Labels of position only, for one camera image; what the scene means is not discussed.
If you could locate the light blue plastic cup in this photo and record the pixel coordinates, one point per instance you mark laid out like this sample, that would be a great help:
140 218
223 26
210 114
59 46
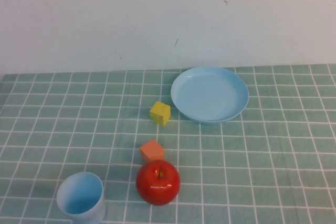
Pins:
78 197

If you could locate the light blue plastic plate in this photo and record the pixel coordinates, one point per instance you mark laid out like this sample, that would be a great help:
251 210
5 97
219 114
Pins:
210 95

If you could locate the yellow wooden cube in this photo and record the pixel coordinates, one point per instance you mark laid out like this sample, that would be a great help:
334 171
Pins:
160 112

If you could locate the orange wooden cube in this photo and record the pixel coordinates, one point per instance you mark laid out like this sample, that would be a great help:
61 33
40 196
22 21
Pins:
151 151

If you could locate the red apple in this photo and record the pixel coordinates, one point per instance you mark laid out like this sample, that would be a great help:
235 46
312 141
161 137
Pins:
158 183

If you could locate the green checkered tablecloth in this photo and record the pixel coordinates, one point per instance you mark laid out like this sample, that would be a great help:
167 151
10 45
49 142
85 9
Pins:
236 155

